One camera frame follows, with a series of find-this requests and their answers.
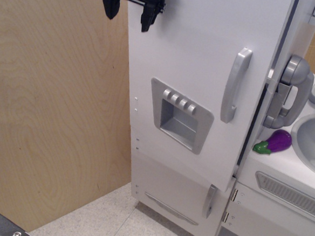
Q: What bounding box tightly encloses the white fridge door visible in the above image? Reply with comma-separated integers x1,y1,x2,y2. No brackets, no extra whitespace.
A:
128,0,298,191

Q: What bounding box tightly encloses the white toy fridge cabinet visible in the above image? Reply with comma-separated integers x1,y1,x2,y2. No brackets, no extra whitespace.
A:
128,0,315,236

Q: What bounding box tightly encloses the grey ice dispenser panel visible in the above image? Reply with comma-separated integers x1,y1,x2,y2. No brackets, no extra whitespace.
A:
151,78,214,155

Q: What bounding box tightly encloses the grey toy telephone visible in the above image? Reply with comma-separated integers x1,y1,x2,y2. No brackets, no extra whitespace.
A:
263,54,314,129

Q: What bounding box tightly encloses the white lower freezer door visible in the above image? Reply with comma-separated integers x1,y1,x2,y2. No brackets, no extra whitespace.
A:
131,151,235,236

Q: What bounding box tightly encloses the purple toy eggplant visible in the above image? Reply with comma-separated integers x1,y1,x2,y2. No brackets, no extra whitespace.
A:
252,129,292,155

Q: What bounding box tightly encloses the grey toy sink basin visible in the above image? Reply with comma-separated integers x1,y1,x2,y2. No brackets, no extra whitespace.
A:
291,114,315,172

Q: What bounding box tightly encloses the white toy kitchen counter unit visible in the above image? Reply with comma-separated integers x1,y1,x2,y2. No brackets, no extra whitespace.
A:
214,67,315,236

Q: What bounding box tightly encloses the grey vent grille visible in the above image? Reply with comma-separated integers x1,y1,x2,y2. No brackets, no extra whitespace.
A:
255,171,315,217

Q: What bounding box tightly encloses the grey upper door handle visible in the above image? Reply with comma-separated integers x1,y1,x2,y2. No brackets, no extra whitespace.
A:
220,47,253,123

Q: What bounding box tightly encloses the grey freezer door handle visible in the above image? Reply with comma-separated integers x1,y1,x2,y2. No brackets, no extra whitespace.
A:
202,185,217,219

